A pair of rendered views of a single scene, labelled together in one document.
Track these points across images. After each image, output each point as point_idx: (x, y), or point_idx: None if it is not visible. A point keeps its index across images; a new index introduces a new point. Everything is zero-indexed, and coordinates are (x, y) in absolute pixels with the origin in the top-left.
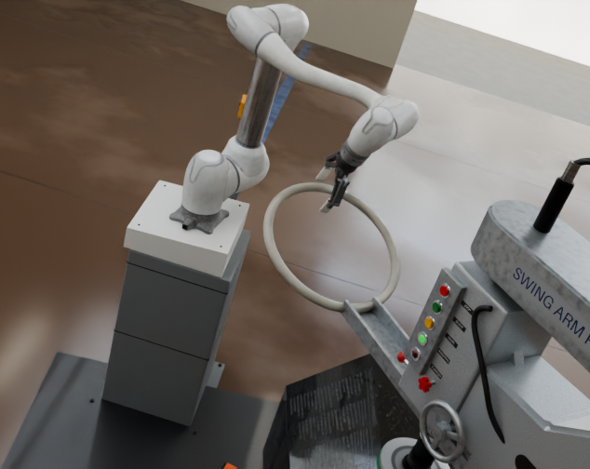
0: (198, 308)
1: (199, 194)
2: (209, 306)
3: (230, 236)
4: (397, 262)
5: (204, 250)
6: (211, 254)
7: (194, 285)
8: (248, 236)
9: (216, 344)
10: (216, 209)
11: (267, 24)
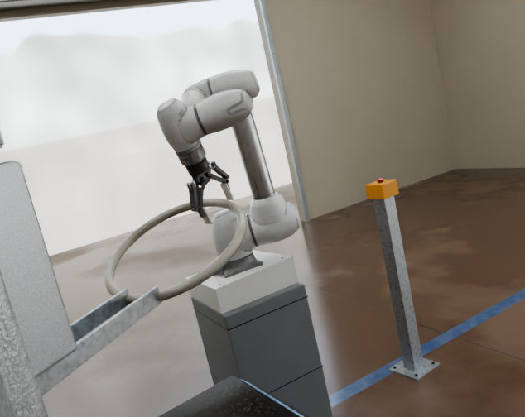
0: (224, 347)
1: (215, 243)
2: (227, 344)
3: (238, 278)
4: (219, 256)
5: (208, 289)
6: (211, 291)
7: (215, 323)
8: (294, 287)
9: (286, 400)
10: (233, 256)
11: (192, 87)
